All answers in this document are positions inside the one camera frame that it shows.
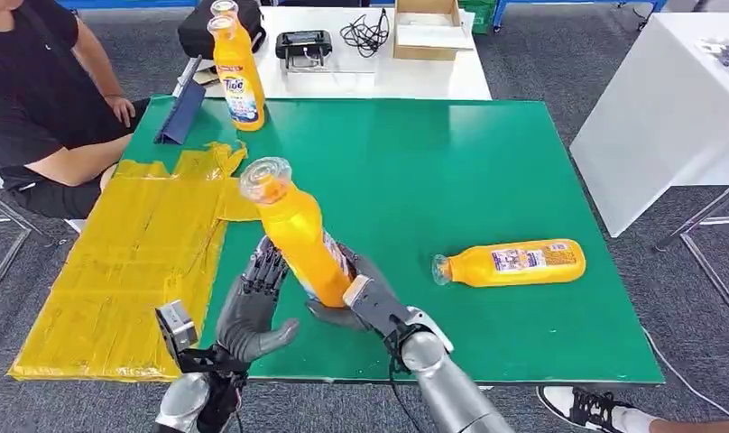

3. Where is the white side table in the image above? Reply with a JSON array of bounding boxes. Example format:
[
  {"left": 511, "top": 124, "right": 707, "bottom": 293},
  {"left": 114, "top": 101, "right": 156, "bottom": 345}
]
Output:
[{"left": 569, "top": 12, "right": 729, "bottom": 333}]

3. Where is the person's leg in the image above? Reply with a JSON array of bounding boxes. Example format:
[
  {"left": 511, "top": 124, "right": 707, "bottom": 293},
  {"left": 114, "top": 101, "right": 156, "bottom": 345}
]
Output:
[{"left": 650, "top": 417, "right": 729, "bottom": 433}]

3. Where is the metal chair frame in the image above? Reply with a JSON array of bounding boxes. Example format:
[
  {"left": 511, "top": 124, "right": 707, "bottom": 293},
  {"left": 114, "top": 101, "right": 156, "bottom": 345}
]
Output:
[{"left": 0, "top": 185, "right": 36, "bottom": 307}]

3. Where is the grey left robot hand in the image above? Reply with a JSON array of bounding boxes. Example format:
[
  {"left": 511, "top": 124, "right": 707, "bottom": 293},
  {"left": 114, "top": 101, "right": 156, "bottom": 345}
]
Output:
[{"left": 215, "top": 235, "right": 301, "bottom": 364}]

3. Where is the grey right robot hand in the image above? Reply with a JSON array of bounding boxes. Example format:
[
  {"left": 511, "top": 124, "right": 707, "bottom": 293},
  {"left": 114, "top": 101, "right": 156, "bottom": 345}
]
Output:
[{"left": 306, "top": 242, "right": 415, "bottom": 346}]

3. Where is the person's left hand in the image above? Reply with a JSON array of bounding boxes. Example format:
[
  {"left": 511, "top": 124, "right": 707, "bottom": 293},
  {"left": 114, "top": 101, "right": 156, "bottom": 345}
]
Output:
[{"left": 104, "top": 95, "right": 137, "bottom": 129}]

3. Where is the black bag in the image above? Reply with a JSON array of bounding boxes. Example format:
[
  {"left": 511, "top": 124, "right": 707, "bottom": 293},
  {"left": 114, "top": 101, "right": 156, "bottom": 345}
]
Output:
[{"left": 178, "top": 0, "right": 268, "bottom": 60}]

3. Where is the black and white shoe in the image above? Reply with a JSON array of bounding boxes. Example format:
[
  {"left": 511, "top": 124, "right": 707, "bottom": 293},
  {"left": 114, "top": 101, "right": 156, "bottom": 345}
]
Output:
[{"left": 536, "top": 385, "right": 660, "bottom": 433}]

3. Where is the cardboard box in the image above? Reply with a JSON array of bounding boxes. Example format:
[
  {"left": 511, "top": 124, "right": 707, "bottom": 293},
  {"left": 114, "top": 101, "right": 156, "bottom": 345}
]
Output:
[{"left": 392, "top": 0, "right": 477, "bottom": 62}]

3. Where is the green plastic crate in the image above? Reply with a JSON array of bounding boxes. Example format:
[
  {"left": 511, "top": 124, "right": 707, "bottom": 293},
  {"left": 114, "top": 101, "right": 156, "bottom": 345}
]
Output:
[{"left": 458, "top": 0, "right": 498, "bottom": 35}]

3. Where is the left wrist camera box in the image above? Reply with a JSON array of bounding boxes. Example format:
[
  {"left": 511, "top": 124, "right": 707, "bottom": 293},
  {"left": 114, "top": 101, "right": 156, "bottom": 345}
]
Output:
[{"left": 155, "top": 300, "right": 199, "bottom": 360}]

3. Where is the person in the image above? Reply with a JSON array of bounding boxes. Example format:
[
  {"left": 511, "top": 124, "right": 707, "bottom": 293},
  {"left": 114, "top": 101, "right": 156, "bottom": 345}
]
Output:
[{"left": 0, "top": 0, "right": 152, "bottom": 220}]

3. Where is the green table mat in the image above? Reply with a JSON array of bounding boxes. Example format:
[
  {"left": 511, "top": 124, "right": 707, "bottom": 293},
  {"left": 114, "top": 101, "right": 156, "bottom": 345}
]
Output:
[{"left": 120, "top": 95, "right": 665, "bottom": 385}]

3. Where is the white floor cable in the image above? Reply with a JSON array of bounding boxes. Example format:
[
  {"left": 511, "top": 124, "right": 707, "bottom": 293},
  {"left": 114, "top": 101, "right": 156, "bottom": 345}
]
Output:
[{"left": 639, "top": 325, "right": 729, "bottom": 421}]

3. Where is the yellow sheet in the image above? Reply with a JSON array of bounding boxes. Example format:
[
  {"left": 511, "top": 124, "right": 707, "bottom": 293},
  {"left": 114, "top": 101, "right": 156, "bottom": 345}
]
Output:
[{"left": 8, "top": 141, "right": 262, "bottom": 383}]

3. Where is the black handheld controller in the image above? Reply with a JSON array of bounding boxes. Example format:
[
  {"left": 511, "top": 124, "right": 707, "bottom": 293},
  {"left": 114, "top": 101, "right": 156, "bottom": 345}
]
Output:
[{"left": 274, "top": 30, "right": 334, "bottom": 69}]

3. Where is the black coiled cable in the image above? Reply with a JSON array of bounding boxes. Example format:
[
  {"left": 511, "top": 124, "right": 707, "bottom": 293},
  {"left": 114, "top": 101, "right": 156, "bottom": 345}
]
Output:
[{"left": 339, "top": 7, "right": 392, "bottom": 60}]

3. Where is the blue metal frame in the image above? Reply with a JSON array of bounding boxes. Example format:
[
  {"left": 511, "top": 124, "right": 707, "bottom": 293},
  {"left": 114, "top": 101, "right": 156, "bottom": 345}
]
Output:
[{"left": 491, "top": 0, "right": 669, "bottom": 32}]

